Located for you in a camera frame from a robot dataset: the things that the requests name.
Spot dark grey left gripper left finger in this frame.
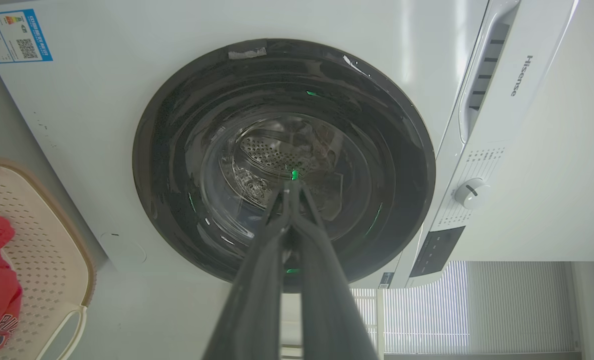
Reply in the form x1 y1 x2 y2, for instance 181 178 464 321
203 181 294 360

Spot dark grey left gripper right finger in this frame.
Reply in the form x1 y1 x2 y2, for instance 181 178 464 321
290 180 379 360

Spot beige perforated laundry basket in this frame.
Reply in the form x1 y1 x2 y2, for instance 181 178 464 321
0 156 97 360

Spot black washer display panel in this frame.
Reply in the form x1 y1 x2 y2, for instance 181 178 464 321
409 226 466 279

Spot white vertical window blinds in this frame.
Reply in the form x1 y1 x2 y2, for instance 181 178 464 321
349 261 578 355

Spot round dark glass washer door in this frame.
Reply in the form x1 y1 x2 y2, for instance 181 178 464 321
132 38 437 294

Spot white round control knob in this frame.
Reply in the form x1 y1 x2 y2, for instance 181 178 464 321
454 178 491 210

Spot white Hisense washing machine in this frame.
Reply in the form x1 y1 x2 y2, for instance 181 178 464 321
0 0 580 292

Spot blue energy label sticker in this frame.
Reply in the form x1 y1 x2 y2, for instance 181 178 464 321
0 9 54 65

